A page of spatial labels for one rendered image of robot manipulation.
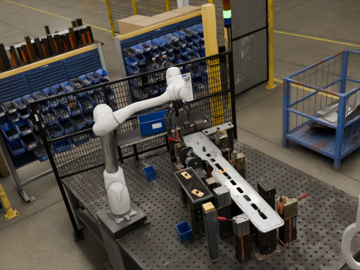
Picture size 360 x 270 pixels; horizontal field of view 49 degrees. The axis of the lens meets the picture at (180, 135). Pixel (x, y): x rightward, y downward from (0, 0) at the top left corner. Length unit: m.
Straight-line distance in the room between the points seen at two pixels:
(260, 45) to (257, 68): 0.37
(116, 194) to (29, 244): 1.74
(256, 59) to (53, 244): 4.04
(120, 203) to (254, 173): 1.23
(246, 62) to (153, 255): 4.01
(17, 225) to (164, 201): 2.03
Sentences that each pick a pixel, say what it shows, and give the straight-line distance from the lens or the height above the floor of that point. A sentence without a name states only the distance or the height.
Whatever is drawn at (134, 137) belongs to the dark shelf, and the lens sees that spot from 3.63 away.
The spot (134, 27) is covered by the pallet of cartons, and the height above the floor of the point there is 1.31.
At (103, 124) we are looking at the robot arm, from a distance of 2.69.
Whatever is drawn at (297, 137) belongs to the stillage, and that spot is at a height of 0.16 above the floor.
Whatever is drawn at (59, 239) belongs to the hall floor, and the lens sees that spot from 4.38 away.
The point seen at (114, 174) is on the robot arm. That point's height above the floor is 1.08.
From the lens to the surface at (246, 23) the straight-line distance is 6.05.
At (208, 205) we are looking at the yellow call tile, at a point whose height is 1.16.
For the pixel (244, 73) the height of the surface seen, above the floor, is 0.46.
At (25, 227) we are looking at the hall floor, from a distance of 4.71.
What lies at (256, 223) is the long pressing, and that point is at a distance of 2.61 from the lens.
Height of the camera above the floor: 2.79
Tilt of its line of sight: 30 degrees down
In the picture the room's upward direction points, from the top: 8 degrees counter-clockwise
